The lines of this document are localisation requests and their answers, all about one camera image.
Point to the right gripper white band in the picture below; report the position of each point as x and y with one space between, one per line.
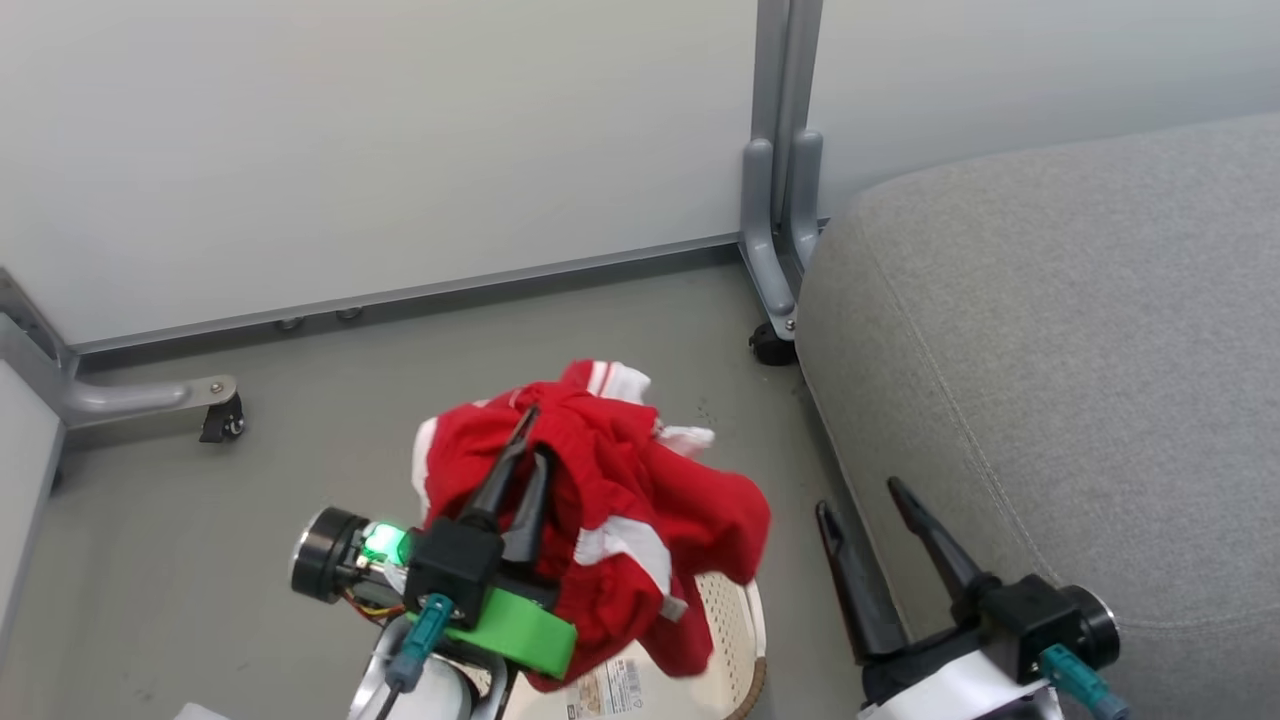
1010 630

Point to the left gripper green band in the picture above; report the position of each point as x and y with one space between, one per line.
455 565

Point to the red and white garment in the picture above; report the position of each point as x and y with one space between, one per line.
610 500

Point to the cream perforated laundry basket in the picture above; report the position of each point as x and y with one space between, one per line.
700 660

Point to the grey fabric sofa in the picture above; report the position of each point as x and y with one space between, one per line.
1060 400

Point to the black caster wheel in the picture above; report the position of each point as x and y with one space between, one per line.
772 345
224 418

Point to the white partition panel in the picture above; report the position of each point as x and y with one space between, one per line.
1050 90
370 150
22 500

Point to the grey metal partition leg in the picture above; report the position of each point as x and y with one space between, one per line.
785 170
90 385

